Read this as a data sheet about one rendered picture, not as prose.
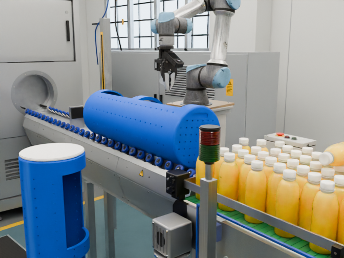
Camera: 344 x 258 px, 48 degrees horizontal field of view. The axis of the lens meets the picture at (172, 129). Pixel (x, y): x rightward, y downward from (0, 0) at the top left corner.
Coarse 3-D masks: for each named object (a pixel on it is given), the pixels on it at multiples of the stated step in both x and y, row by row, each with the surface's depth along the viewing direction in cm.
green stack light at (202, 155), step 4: (200, 144) 112; (220, 144) 112; (200, 148) 112; (204, 148) 111; (208, 148) 110; (212, 148) 110; (216, 148) 111; (220, 148) 113; (200, 152) 112; (204, 152) 111; (208, 152) 110; (212, 152) 110; (216, 152) 111; (220, 152) 113; (200, 156) 112; (204, 156) 111; (208, 156) 111; (212, 156) 111; (216, 156) 111; (200, 160) 112; (204, 160) 111; (208, 160) 111; (212, 160) 111; (216, 160) 111
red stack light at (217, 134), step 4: (200, 132) 111; (204, 132) 110; (208, 132) 109; (212, 132) 109; (216, 132) 110; (220, 132) 111; (200, 136) 111; (204, 136) 110; (208, 136) 109; (212, 136) 109; (216, 136) 110; (220, 136) 111; (200, 140) 112; (204, 140) 110; (208, 140) 110; (212, 140) 110; (216, 140) 110; (220, 140) 112; (204, 144) 110; (208, 144) 110; (212, 144) 110; (216, 144) 110
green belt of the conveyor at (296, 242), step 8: (192, 200) 151; (232, 216) 137; (240, 216) 137; (248, 224) 130; (256, 224) 130; (264, 224) 130; (264, 232) 125; (272, 232) 124; (280, 240) 120; (288, 240) 120; (296, 240) 120; (304, 248) 115; (320, 256) 110; (328, 256) 110
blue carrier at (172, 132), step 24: (96, 96) 225; (120, 96) 210; (144, 96) 201; (96, 120) 217; (120, 120) 196; (144, 120) 180; (168, 120) 168; (192, 120) 168; (216, 120) 177; (144, 144) 183; (168, 144) 166; (192, 144) 170
